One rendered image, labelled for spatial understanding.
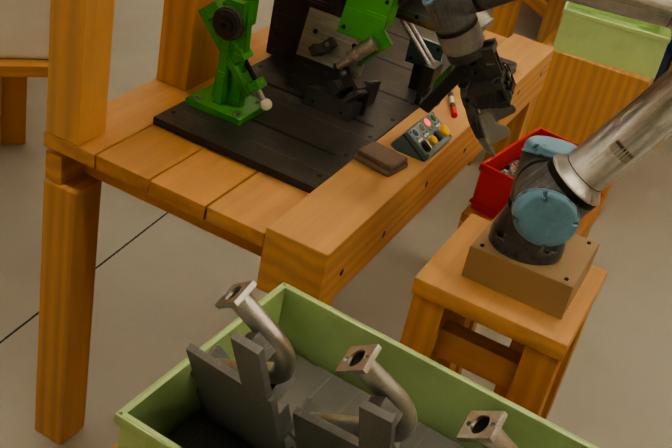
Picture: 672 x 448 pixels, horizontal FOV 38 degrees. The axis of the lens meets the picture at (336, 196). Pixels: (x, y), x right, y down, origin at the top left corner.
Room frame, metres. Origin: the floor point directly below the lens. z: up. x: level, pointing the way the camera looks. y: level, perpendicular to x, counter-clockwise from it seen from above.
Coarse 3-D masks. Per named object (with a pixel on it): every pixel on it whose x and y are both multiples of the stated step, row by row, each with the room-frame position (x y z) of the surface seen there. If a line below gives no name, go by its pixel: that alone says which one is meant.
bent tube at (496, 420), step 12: (468, 420) 0.88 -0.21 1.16; (480, 420) 0.88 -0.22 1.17; (492, 420) 0.86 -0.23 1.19; (504, 420) 0.86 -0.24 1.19; (468, 432) 0.86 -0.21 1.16; (480, 432) 0.85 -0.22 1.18; (492, 432) 0.84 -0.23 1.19; (504, 432) 0.87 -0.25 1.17; (492, 444) 0.85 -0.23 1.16; (504, 444) 0.85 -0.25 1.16
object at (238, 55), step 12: (216, 0) 2.07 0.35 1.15; (204, 12) 2.07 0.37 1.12; (216, 36) 2.05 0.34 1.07; (228, 60) 2.04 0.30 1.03; (240, 60) 2.03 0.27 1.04; (240, 72) 2.04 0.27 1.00; (252, 72) 2.04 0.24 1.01; (240, 84) 2.02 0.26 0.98; (252, 84) 2.02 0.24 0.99; (264, 84) 2.04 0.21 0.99
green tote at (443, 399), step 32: (288, 288) 1.33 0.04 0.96; (288, 320) 1.33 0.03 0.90; (320, 320) 1.30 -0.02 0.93; (352, 320) 1.28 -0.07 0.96; (320, 352) 1.30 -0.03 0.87; (384, 352) 1.25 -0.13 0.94; (416, 352) 1.24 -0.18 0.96; (160, 384) 1.04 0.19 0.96; (192, 384) 1.12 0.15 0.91; (352, 384) 1.27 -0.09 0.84; (416, 384) 1.22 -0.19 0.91; (448, 384) 1.20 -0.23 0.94; (128, 416) 0.97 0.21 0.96; (160, 416) 1.05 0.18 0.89; (448, 416) 1.19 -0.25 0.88; (512, 416) 1.16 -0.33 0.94
